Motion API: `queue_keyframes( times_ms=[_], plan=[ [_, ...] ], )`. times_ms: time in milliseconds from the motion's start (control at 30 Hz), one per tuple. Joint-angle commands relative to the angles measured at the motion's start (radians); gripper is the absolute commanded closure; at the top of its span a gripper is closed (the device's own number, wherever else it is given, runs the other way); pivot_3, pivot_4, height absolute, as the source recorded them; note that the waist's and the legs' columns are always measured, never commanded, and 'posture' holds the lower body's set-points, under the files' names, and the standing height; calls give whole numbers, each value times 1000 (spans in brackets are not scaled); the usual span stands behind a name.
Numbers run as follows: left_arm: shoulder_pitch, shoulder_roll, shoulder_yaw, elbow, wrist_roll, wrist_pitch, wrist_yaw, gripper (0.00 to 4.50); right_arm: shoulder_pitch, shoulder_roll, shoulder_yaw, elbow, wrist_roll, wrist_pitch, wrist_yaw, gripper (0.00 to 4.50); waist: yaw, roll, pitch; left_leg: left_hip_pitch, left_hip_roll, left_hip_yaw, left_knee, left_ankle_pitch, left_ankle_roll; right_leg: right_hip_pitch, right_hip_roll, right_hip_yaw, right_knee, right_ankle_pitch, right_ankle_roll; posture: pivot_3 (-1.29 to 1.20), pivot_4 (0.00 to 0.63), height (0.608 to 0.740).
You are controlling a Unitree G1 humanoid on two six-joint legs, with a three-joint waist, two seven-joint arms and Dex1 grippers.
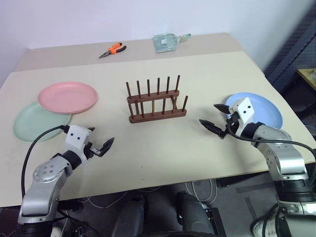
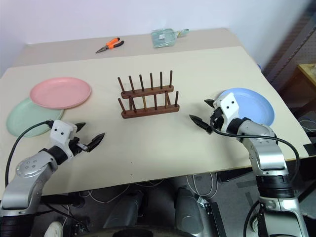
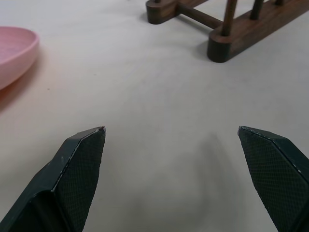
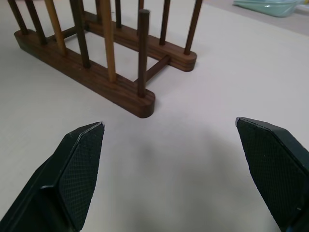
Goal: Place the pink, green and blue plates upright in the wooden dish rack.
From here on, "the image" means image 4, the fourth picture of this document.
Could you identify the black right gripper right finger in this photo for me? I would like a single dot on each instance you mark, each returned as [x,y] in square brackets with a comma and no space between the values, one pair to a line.
[272,164]

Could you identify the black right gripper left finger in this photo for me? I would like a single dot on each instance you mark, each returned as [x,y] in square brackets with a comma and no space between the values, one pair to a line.
[72,174]

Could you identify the light green plate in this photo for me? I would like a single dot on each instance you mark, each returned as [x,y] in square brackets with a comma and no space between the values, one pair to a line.
[265,8]

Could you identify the wooden dish rack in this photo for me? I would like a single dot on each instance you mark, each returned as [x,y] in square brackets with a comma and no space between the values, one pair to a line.
[96,77]

